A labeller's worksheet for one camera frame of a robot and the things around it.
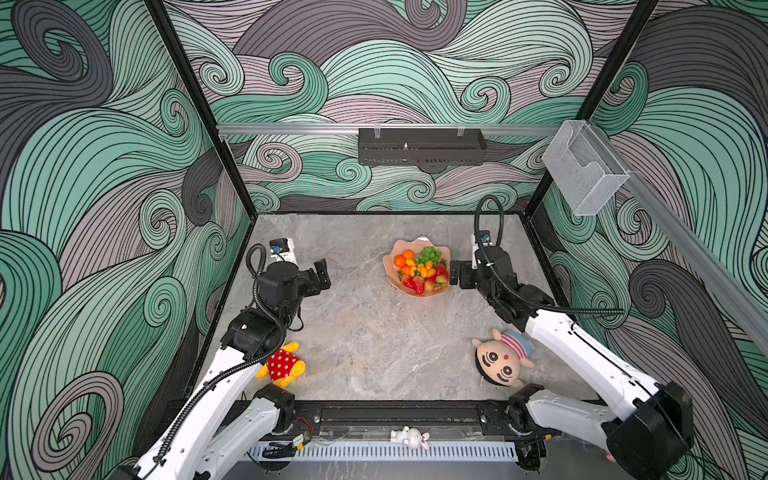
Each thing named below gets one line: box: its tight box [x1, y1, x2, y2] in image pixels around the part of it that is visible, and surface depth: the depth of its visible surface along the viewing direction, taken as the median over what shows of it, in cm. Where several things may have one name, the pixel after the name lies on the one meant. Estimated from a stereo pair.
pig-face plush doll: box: [471, 328, 535, 388], surface depth 77 cm
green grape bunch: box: [415, 246, 442, 266], surface depth 102 cm
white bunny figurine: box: [390, 426, 430, 450], surface depth 70 cm
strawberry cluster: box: [402, 275, 425, 295], surface depth 96 cm
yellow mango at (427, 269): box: [417, 260, 436, 278], surface depth 97 cm
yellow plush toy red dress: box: [255, 342, 306, 389], surface depth 79 cm
